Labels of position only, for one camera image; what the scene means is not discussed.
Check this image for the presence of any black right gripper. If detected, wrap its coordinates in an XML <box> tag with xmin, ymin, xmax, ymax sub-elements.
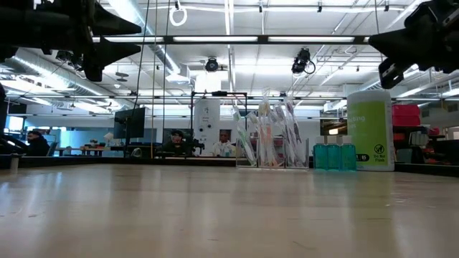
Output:
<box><xmin>369</xmin><ymin>0</ymin><xmax>459</xmax><ymax>90</ymax></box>

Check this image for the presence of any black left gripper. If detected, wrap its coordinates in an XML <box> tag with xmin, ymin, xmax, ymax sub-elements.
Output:
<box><xmin>0</xmin><ymin>0</ymin><xmax>143</xmax><ymax>82</ymax></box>

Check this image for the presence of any white toothbrush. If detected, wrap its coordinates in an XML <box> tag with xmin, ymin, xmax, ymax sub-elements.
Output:
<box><xmin>246</xmin><ymin>110</ymin><xmax>265</xmax><ymax>168</ymax></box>

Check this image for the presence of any red storage bin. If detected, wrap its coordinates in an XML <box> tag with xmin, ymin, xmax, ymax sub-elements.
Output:
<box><xmin>391</xmin><ymin>104</ymin><xmax>421</xmax><ymax>127</ymax></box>

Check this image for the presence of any white green wipes canister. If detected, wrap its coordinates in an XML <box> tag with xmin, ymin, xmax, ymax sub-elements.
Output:
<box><xmin>346</xmin><ymin>89</ymin><xmax>395</xmax><ymax>172</ymax></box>

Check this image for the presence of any black monitor on stand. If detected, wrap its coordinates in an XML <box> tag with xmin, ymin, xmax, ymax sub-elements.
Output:
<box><xmin>113</xmin><ymin>106</ymin><xmax>146</xmax><ymax>158</ymax></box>

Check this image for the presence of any teal mouthwash bottle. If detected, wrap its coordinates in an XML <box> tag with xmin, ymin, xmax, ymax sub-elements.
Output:
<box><xmin>312</xmin><ymin>135</ymin><xmax>328</xmax><ymax>172</ymax></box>
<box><xmin>340</xmin><ymin>135</ymin><xmax>357</xmax><ymax>172</ymax></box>
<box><xmin>326</xmin><ymin>135</ymin><xmax>342</xmax><ymax>172</ymax></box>

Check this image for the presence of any wooden background desk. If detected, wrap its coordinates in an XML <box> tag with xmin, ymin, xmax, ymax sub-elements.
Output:
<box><xmin>67</xmin><ymin>143</ymin><xmax>108</xmax><ymax>157</ymax></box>

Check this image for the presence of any person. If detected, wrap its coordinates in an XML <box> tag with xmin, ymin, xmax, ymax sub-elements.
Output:
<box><xmin>211</xmin><ymin>129</ymin><xmax>237</xmax><ymax>158</ymax></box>
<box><xmin>27</xmin><ymin>130</ymin><xmax>51</xmax><ymax>157</ymax></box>
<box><xmin>161</xmin><ymin>129</ymin><xmax>193</xmax><ymax>157</ymax></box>

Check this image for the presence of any white pillar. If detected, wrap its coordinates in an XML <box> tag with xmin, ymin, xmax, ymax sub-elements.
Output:
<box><xmin>193</xmin><ymin>98</ymin><xmax>222</xmax><ymax>157</ymax></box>

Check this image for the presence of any black overhead light bar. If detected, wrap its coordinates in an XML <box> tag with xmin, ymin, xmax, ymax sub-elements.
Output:
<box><xmin>91</xmin><ymin>34</ymin><xmax>370</xmax><ymax>45</ymax></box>

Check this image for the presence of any clear acrylic organizer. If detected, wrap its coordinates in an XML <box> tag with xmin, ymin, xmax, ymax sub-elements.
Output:
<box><xmin>235</xmin><ymin>138</ymin><xmax>310</xmax><ymax>169</ymax></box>

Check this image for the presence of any hanging black cable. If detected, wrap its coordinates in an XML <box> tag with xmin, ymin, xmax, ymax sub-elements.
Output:
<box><xmin>131</xmin><ymin>0</ymin><xmax>151</xmax><ymax>119</ymax></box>

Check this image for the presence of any black ceiling-mounted camera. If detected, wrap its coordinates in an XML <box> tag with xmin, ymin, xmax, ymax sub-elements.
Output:
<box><xmin>55</xmin><ymin>49</ymin><xmax>85</xmax><ymax>71</ymax></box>
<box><xmin>290</xmin><ymin>47</ymin><xmax>316</xmax><ymax>78</ymax></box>

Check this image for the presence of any silver ventilation duct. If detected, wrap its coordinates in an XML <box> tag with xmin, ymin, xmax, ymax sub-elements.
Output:
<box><xmin>109</xmin><ymin>0</ymin><xmax>182</xmax><ymax>75</ymax></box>

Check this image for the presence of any white cable loop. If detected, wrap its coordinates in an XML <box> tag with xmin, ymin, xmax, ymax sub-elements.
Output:
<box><xmin>169</xmin><ymin>5</ymin><xmax>188</xmax><ymax>27</ymax></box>

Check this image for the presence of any dark wall screen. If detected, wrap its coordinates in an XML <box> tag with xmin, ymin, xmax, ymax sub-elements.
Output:
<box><xmin>320</xmin><ymin>118</ymin><xmax>348</xmax><ymax>136</ymax></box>

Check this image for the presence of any black table edge rail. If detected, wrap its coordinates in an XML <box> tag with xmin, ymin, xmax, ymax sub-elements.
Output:
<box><xmin>0</xmin><ymin>154</ymin><xmax>459</xmax><ymax>177</ymax></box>

